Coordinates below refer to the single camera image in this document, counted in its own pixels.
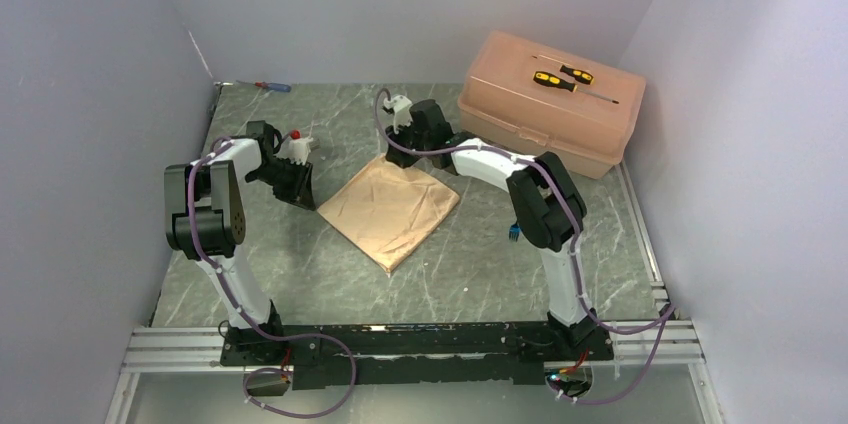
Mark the small yellow black screwdriver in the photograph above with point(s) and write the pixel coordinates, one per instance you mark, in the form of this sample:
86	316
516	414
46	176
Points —
578	75

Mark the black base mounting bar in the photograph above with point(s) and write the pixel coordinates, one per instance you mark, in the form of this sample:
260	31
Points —
336	355

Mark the peach plastic toolbox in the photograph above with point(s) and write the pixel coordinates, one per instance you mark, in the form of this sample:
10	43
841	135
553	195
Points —
501	103

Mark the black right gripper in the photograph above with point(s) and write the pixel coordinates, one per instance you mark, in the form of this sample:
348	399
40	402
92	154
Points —
397	156

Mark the aluminium frame rail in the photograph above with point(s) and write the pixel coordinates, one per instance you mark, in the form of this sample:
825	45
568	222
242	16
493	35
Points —
174	375

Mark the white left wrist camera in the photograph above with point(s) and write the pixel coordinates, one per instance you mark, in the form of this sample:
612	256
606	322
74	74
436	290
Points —
297	148

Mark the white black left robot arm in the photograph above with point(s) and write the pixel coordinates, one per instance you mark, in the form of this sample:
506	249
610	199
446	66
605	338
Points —
206	221

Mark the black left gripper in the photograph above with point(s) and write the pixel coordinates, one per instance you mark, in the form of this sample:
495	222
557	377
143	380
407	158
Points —
300	192

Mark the red blue screwdriver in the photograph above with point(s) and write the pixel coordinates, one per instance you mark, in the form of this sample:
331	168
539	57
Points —
270	86

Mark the blue plastic fork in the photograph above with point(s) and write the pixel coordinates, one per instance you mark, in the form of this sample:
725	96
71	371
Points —
514	232

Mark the large yellow black screwdriver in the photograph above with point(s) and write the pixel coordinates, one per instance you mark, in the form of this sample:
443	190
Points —
551	81

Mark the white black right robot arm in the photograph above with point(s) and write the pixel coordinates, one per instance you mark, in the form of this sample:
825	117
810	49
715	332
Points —
548	209

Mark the peach satin napkin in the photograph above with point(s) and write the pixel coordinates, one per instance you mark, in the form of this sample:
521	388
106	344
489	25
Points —
387	211

